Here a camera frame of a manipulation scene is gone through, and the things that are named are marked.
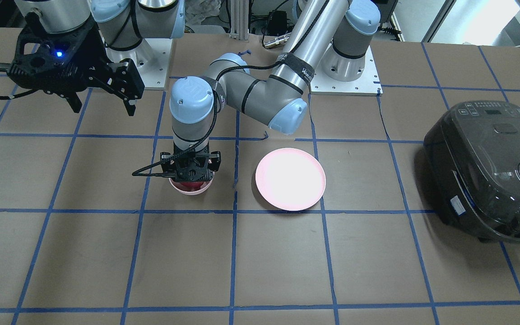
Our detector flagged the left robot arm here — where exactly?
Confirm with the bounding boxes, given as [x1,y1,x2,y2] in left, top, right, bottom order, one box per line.
[151,0,381,183]

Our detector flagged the aluminium frame post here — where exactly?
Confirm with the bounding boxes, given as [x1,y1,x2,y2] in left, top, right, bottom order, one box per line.
[227,0,251,42]

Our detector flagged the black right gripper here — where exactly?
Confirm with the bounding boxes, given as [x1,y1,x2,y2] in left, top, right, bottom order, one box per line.
[7,18,145,116]

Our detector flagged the black rice cooker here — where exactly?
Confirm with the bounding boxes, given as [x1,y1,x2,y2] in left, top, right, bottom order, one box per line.
[423,100,520,244]

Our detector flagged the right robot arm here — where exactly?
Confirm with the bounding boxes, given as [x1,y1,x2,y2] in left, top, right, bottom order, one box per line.
[6,0,185,116]

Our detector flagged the pink plate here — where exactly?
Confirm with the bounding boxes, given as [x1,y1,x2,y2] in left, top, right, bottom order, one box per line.
[255,148,326,211]

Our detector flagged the red apple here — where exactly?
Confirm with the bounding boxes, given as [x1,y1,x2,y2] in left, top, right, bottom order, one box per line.
[170,179,210,193]

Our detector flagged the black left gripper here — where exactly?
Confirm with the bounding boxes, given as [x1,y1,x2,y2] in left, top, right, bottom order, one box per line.
[160,150,222,182]

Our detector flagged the pink bowl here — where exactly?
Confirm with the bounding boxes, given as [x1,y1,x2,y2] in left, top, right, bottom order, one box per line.
[169,178,214,195]

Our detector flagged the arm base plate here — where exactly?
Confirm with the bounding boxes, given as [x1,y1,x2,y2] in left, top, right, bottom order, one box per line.
[310,43,383,96]
[107,38,173,90]

